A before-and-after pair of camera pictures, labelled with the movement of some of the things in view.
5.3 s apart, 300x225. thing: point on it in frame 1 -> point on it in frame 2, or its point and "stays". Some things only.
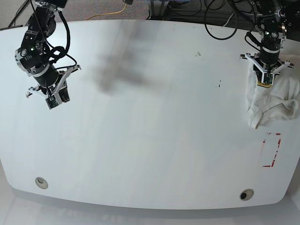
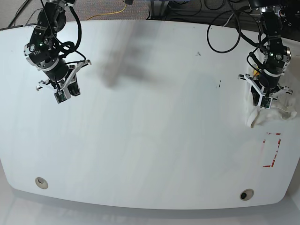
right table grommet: (246, 194) stays
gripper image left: (37, 59) -> (60, 63)
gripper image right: (272, 31) -> (273, 57)
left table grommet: (41, 183) stays
